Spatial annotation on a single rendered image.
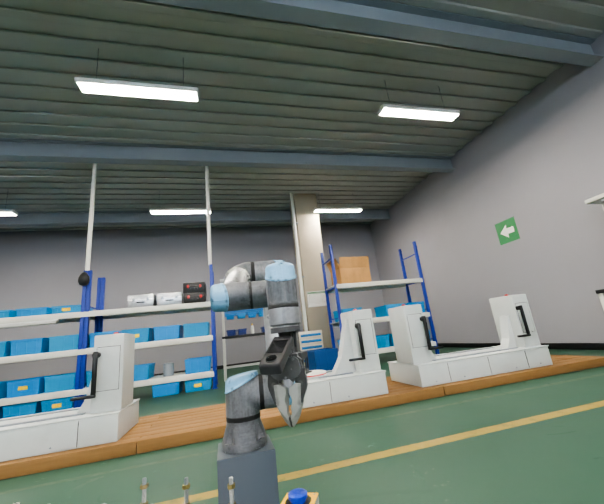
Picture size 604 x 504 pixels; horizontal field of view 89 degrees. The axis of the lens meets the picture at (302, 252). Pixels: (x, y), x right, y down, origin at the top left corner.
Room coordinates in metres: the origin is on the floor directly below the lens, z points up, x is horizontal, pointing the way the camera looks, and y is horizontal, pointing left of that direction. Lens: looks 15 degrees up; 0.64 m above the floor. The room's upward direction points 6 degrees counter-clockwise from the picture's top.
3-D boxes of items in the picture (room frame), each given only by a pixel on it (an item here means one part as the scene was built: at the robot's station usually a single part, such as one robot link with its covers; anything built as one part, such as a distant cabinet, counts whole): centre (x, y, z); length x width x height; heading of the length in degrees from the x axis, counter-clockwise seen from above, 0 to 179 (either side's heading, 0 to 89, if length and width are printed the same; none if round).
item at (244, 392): (1.17, 0.26, 0.47); 0.13 x 0.12 x 0.14; 100
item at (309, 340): (6.41, 0.09, 0.35); 0.57 x 0.47 x 0.69; 15
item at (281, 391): (0.77, 0.07, 0.50); 0.06 x 0.03 x 0.09; 167
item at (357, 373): (3.01, -0.13, 0.45); 0.82 x 0.57 x 0.74; 105
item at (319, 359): (5.36, -0.12, 0.19); 0.50 x 0.41 x 0.37; 20
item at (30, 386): (4.61, 4.01, 0.36); 0.50 x 0.38 x 0.21; 16
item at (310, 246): (7.29, -0.16, 2.00); 0.56 x 0.56 x 4.00; 15
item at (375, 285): (6.08, -1.34, 1.10); 1.89 x 0.64 x 2.20; 105
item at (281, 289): (0.76, 0.06, 0.76); 0.09 x 0.08 x 0.11; 10
